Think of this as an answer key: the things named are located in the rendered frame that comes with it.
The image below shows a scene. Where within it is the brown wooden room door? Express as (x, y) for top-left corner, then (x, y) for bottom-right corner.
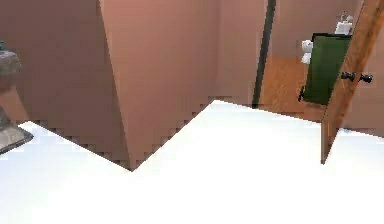
(320, 0), (384, 166)

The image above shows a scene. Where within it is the black round door handle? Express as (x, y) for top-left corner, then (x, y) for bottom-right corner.
(340, 71), (374, 84)

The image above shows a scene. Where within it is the white toilet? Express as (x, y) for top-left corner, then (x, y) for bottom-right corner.
(300, 39), (314, 65)

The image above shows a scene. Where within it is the white sink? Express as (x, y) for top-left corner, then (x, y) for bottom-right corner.
(334, 21), (354, 36)

